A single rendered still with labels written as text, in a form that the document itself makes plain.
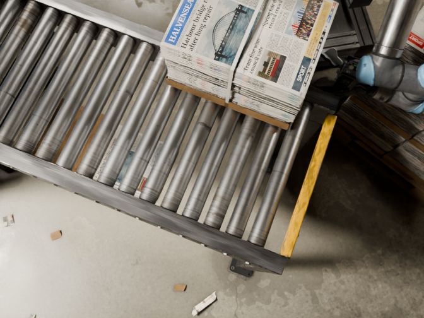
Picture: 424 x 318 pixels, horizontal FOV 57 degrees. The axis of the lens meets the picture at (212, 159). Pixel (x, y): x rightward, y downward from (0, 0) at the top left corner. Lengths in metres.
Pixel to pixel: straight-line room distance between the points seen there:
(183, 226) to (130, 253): 0.85
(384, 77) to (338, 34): 0.92
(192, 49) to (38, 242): 1.33
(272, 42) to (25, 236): 1.48
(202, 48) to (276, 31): 0.19
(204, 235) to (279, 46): 0.52
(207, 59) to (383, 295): 1.45
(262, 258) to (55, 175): 0.61
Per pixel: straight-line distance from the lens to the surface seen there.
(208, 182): 1.10
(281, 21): 1.04
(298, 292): 1.93
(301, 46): 1.01
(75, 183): 1.15
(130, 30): 1.30
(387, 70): 1.17
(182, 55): 0.99
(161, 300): 1.89
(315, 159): 1.14
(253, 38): 1.00
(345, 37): 2.06
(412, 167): 1.93
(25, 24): 1.41
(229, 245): 1.08
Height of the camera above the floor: 1.87
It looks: 75 degrees down
